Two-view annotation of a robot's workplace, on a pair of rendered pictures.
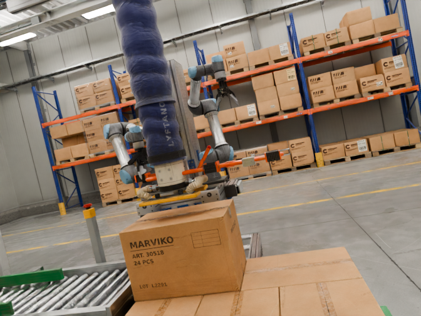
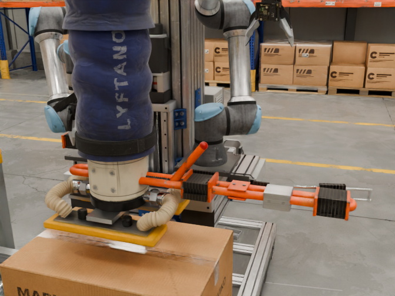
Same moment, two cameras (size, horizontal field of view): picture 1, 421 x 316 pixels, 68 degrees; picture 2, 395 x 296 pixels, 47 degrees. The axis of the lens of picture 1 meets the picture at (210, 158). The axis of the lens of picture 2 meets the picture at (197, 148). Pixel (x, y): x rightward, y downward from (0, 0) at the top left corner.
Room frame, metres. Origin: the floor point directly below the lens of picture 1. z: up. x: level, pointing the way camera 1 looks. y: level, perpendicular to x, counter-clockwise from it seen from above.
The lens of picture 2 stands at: (0.63, -0.10, 1.68)
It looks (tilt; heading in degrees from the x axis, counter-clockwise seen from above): 19 degrees down; 6
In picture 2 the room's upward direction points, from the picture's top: straight up
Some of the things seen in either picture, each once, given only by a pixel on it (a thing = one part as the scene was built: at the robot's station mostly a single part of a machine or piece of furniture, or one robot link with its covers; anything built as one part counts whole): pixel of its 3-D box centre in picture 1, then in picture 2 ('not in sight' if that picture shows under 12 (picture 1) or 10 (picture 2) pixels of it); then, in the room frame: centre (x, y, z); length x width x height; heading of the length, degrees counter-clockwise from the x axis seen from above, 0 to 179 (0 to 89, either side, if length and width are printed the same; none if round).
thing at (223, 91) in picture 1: (222, 88); (269, 1); (2.08, -0.18, 1.66); 0.09 x 0.08 x 0.12; 169
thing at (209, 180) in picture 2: (211, 167); (200, 185); (1.76, 0.01, 1.18); 0.10 x 0.08 x 0.06; 167
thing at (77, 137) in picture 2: (166, 156); (116, 136); (1.82, 0.25, 1.30); 0.23 x 0.23 x 0.04
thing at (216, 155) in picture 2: (210, 173); (208, 148); (2.35, 0.03, 1.09); 0.15 x 0.15 x 0.10
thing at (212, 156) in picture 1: (208, 158); (210, 121); (2.35, 0.02, 1.20); 0.13 x 0.12 x 0.14; 105
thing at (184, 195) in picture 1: (169, 195); (104, 221); (1.72, 0.27, 1.08); 0.34 x 0.10 x 0.05; 77
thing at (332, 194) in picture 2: (272, 155); (331, 203); (1.68, -0.33, 1.18); 0.08 x 0.07 x 0.05; 77
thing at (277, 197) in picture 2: (249, 161); (278, 197); (1.71, -0.20, 1.18); 0.07 x 0.07 x 0.04; 77
